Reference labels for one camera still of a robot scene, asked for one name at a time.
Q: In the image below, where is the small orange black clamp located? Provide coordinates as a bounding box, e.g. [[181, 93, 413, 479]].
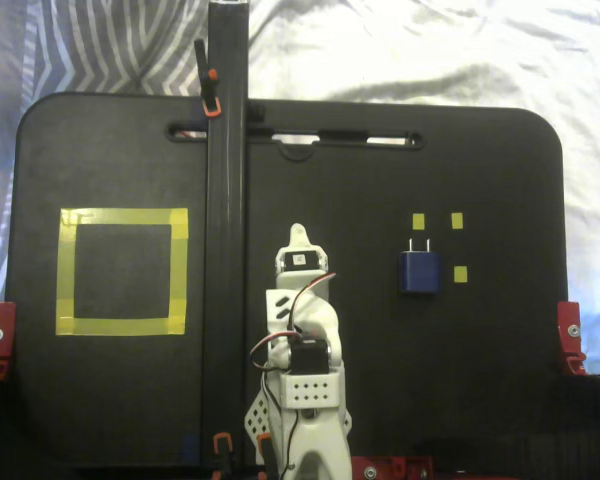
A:
[[212, 432, 233, 476], [256, 432, 276, 476]]

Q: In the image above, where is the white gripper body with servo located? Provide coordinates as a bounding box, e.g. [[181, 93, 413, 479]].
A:
[[274, 244, 330, 290]]

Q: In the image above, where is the yellow tape square outline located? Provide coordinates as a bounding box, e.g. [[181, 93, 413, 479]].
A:
[[54, 207, 190, 337]]

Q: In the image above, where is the white bed sheet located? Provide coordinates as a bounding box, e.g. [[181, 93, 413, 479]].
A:
[[247, 0, 600, 379]]

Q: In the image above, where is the blue white USB charger block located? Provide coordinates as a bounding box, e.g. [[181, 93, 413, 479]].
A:
[[398, 237, 442, 296]]

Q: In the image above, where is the long-handled orange black clamp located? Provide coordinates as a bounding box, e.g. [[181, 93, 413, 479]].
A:
[[193, 38, 225, 120]]

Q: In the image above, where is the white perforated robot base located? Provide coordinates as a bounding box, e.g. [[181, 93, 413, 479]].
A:
[[243, 388, 355, 469]]

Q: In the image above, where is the red backdrop corner bracket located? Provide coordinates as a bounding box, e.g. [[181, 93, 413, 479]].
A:
[[556, 301, 589, 376], [0, 301, 17, 382]]

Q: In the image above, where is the grey striped blanket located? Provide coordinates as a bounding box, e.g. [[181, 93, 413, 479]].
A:
[[0, 0, 212, 306]]

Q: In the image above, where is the red pole base bracket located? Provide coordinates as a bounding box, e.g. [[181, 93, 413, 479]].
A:
[[352, 455, 434, 480]]

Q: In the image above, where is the red white gripper servo cable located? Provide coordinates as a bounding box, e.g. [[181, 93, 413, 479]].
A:
[[290, 272, 339, 334]]

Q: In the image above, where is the long black metal bar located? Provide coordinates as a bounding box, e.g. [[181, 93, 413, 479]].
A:
[[204, 0, 251, 474]]

